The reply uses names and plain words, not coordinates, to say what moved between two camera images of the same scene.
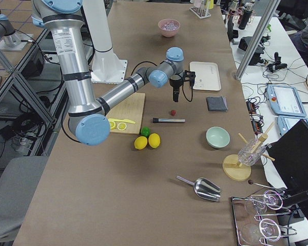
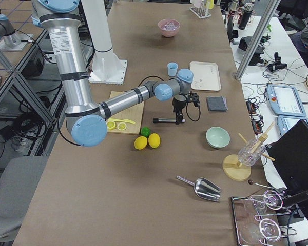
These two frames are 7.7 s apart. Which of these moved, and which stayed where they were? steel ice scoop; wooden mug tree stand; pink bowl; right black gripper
Moved: right black gripper
Stayed: wooden mug tree stand; steel ice scoop; pink bowl
